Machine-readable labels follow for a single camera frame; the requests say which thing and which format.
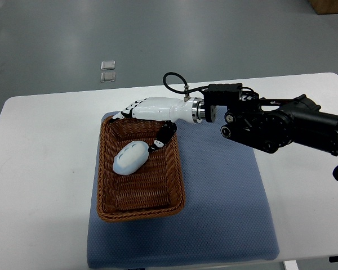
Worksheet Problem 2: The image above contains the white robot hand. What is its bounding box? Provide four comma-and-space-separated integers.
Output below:
109, 97, 205, 152

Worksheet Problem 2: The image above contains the blue plush toy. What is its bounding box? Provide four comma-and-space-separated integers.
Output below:
113, 141, 149, 176

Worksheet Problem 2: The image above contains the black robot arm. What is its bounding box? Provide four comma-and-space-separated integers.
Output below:
110, 83, 338, 181

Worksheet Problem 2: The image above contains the brown wicker basket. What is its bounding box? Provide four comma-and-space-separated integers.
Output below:
96, 115, 185, 222

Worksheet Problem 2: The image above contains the upper clear floor plate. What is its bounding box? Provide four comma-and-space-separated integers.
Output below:
100, 60, 115, 70

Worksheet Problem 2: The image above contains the blue padded mat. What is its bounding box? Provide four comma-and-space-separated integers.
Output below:
87, 107, 279, 268

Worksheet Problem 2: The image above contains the brown cardboard box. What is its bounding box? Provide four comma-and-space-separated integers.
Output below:
309, 0, 338, 15

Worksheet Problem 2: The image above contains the black cable loop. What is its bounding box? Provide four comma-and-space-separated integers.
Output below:
162, 72, 208, 101

